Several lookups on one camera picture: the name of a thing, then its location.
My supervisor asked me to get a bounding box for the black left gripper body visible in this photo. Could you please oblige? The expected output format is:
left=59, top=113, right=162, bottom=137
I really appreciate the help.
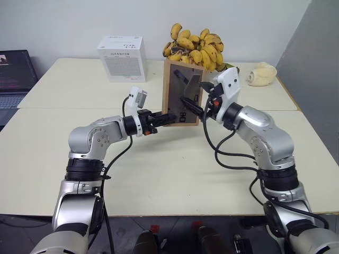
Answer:
left=141, top=108, right=159, bottom=135

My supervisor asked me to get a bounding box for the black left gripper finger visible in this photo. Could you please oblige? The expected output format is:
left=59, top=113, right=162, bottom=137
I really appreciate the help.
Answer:
left=153, top=112, right=177, bottom=121
left=153, top=119, right=175, bottom=128

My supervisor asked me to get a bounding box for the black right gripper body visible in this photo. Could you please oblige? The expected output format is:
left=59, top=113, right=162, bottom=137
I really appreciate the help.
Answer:
left=203, top=83, right=226, bottom=121

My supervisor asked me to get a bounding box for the wooden picture frame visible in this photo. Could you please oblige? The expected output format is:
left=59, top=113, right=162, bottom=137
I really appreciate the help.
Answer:
left=161, top=60, right=207, bottom=128

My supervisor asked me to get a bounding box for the yellow banana bunch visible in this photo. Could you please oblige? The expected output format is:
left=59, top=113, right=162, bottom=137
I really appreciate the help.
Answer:
left=162, top=23, right=240, bottom=74

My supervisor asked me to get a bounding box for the white cardboard box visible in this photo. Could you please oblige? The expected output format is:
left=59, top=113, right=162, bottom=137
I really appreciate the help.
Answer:
left=96, top=35, right=148, bottom=83

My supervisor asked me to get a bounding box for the dark laptop computer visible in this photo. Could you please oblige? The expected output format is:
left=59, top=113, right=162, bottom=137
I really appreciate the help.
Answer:
left=0, top=49, right=39, bottom=126

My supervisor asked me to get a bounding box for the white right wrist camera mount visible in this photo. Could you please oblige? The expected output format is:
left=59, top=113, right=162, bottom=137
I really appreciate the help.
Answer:
left=212, top=67, right=242, bottom=124

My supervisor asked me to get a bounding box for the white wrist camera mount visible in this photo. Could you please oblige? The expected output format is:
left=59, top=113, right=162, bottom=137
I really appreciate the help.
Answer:
left=212, top=67, right=242, bottom=124
left=125, top=86, right=148, bottom=137

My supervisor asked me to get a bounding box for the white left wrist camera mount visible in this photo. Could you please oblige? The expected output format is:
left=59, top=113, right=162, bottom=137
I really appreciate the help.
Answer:
left=125, top=86, right=148, bottom=137

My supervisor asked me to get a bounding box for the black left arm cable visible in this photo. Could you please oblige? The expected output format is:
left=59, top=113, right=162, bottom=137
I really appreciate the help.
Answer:
left=87, top=96, right=135, bottom=254

